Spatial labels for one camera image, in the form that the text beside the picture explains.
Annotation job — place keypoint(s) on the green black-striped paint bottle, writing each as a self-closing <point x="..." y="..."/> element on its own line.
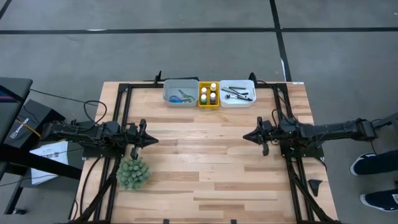
<point x="203" y="99"/>

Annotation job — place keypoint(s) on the green artificial plant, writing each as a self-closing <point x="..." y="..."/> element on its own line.
<point x="133" y="172"/>

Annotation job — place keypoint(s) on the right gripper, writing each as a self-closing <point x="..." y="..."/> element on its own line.
<point x="268" y="132"/>

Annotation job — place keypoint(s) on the grey plastic bin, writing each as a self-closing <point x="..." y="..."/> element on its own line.
<point x="186" y="85"/>

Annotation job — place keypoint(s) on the black cardboard box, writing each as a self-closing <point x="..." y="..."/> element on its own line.
<point x="28" y="118"/>

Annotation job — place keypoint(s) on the black plastic bracket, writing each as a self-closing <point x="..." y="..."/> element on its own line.
<point x="314" y="186"/>

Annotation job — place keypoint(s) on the orange black-striped paint bottle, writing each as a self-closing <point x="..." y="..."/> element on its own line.
<point x="204" y="91"/>

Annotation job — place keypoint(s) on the white paper sheet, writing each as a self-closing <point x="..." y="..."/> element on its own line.
<point x="46" y="165"/>

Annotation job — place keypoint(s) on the person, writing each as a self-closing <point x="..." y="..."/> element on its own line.
<point x="377" y="163"/>

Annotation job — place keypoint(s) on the purple paint bottle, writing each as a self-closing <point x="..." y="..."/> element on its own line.
<point x="212" y="98"/>

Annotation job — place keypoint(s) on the yellow black-striped paint bottle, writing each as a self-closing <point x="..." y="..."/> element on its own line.
<point x="213" y="87"/>

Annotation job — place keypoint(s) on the yellow plastic basket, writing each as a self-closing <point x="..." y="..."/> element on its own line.
<point x="208" y="105"/>

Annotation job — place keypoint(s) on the silver-ferrule brush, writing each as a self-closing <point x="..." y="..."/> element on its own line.
<point x="230" y="92"/>

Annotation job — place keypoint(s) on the black caster wheel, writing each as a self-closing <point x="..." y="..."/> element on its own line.
<point x="19" y="211"/>

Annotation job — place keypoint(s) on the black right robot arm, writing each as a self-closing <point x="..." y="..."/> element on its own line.
<point x="329" y="130"/>

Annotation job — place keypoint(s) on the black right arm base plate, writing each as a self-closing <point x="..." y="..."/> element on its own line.
<point x="311" y="152"/>

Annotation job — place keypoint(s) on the black aluminium table frame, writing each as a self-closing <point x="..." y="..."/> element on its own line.
<point x="112" y="193"/>

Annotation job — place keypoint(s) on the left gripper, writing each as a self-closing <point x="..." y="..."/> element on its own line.
<point x="136" y="135"/>

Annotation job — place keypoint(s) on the black monitor stand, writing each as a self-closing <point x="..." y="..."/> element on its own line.
<point x="37" y="161"/>

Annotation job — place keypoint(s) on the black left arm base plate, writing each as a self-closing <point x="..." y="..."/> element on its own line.
<point x="93" y="152"/>

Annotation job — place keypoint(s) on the fluffy grey makeup brush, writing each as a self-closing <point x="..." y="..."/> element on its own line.
<point x="230" y="96"/>

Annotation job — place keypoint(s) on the white plastic bin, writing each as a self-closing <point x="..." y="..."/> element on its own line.
<point x="239" y="104"/>

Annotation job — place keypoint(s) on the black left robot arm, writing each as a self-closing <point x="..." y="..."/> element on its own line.
<point x="84" y="133"/>

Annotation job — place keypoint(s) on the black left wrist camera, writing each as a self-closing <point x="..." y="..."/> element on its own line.
<point x="134" y="154"/>

